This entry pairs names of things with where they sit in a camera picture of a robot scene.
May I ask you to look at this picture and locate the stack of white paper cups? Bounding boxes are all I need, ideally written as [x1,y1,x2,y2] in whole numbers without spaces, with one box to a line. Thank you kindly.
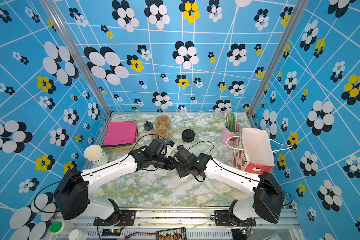
[84,145,109,166]

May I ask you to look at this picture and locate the white red paper gift bag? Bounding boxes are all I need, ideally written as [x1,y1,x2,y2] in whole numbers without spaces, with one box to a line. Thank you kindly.
[228,128,276,175]

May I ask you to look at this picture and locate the pink straw holder cup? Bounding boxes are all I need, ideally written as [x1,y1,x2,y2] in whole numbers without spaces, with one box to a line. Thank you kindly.
[221,122,242,147]

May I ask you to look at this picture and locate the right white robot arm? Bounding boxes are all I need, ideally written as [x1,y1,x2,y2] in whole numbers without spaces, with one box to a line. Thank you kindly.
[174,146,286,227]

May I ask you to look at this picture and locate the white paper coffee cup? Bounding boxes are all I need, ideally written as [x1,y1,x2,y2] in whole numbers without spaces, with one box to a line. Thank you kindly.
[181,175,190,180]

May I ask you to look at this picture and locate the green capped white bottle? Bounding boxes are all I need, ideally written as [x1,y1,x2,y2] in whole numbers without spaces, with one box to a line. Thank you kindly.
[49,221,75,235]

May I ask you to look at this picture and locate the glass sugar jar black lid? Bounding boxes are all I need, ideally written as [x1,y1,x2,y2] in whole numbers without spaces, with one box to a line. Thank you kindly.
[143,121,155,135]

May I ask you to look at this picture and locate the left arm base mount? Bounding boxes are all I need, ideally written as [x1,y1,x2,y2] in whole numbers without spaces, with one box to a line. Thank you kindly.
[93,210,137,227]

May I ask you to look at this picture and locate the pink paper napkin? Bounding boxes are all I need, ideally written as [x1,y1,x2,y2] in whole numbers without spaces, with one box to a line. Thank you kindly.
[102,121,138,147]

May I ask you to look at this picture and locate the black battery charger device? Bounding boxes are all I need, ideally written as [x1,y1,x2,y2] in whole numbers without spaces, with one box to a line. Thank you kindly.
[156,227,187,240]

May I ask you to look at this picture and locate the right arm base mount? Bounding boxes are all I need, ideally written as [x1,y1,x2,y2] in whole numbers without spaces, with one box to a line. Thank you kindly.
[210,210,257,228]

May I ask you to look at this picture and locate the green and white straws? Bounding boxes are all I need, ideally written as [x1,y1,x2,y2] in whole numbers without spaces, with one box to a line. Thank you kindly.
[225,112,236,133]

